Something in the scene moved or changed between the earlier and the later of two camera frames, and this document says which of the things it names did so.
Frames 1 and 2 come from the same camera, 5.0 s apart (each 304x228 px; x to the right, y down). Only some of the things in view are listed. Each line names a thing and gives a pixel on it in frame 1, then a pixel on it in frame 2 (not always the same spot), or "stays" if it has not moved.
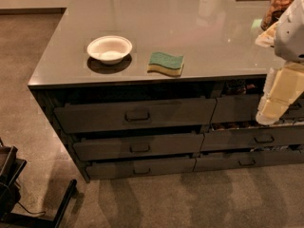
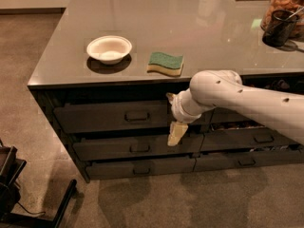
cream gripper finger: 284,85 to 184,109
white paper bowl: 109,49 stays
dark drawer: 252,138 stays
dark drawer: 128,168 stays
